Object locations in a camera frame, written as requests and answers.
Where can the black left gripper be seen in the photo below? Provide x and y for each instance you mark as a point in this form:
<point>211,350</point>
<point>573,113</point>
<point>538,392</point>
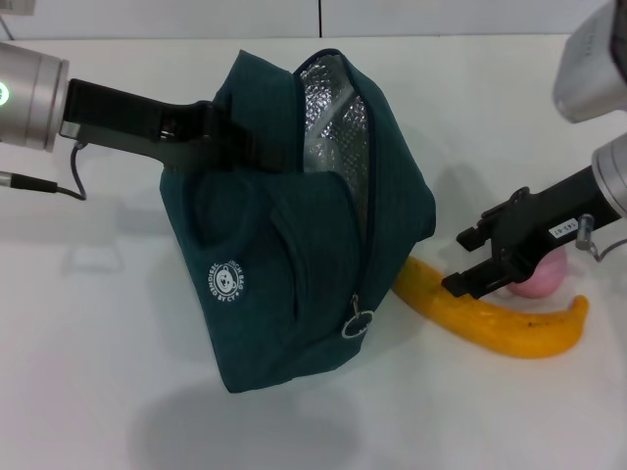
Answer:
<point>122,127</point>

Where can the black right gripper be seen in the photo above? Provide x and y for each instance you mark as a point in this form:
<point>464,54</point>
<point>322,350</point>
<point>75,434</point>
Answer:
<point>548,220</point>

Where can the pink toy peach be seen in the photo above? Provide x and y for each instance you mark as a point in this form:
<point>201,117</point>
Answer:
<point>544,281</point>

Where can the yellow banana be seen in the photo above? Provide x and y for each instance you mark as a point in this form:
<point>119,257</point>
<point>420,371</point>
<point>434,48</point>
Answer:
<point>490,325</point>

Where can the dark teal insulated lunch bag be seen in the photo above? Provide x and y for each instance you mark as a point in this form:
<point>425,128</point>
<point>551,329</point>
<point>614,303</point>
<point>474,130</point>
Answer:
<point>294,274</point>

